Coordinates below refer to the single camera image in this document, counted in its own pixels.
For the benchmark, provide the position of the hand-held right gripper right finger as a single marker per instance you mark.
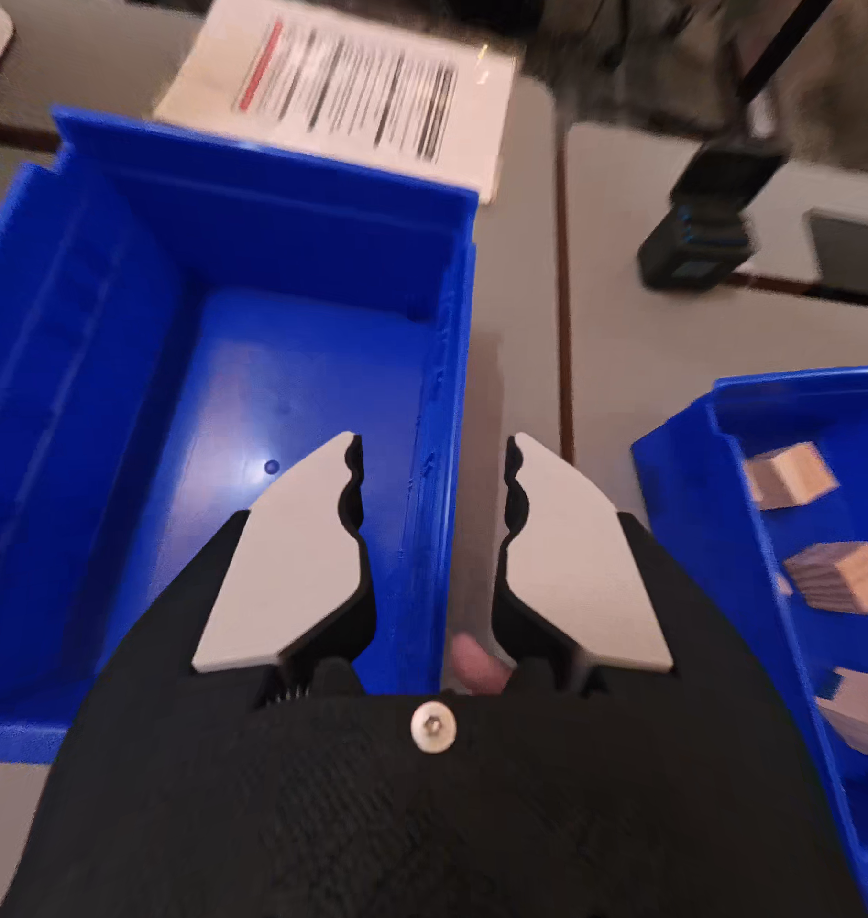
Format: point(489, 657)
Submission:
point(584, 574)

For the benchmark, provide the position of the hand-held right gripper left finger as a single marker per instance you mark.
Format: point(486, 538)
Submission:
point(290, 574)

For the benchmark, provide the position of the blue plastic bin with tag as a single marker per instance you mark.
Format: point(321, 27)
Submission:
point(261, 373)

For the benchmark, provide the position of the person's right hand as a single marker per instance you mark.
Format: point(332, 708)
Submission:
point(480, 667)

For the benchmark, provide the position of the natural wooden block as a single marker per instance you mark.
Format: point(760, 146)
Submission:
point(792, 477)
point(842, 577)
point(864, 717)

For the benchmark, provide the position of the black box device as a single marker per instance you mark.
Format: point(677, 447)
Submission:
point(699, 244)

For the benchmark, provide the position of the dark grey flat device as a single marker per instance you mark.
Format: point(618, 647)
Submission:
point(853, 254)

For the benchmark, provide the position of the laminated paper sheet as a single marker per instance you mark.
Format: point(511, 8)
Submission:
point(211, 86)

